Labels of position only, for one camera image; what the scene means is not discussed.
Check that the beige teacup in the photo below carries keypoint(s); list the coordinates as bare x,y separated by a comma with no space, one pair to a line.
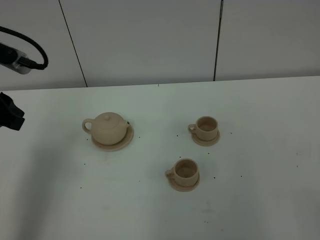
185,172
205,128

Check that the beige near teacup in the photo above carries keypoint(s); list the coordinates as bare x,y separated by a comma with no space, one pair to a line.
185,172

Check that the beige teapot saucer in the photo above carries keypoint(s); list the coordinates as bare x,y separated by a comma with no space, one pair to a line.
118,146

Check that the beige far cup saucer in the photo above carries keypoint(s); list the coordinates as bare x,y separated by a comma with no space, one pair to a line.
205,143

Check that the beige near cup saucer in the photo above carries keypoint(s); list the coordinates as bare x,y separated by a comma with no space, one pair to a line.
180,188

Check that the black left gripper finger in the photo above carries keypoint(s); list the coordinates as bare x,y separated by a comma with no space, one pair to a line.
11,116

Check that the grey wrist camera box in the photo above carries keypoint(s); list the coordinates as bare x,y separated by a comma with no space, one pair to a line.
9,58

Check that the beige cup saucer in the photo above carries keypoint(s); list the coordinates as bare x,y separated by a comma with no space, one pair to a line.
180,188
205,143

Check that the beige ceramic teapot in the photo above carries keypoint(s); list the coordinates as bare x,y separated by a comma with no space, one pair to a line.
108,128

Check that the beige far teacup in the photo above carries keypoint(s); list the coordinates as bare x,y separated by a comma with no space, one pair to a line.
205,128

